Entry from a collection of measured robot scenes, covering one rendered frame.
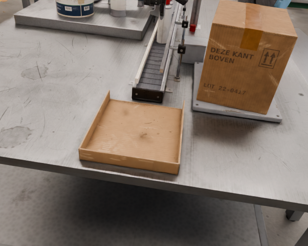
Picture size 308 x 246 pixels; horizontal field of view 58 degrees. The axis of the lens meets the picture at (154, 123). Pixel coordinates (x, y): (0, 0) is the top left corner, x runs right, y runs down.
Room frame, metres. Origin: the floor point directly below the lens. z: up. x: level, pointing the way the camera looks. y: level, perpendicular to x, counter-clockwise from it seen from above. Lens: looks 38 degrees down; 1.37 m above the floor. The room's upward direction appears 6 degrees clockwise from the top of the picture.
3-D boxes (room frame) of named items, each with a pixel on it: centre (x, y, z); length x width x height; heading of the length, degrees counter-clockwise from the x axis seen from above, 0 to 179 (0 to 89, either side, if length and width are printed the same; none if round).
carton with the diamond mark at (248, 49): (0.95, -0.29, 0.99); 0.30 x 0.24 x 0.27; 168
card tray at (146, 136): (0.65, 0.05, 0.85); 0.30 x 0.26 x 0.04; 176
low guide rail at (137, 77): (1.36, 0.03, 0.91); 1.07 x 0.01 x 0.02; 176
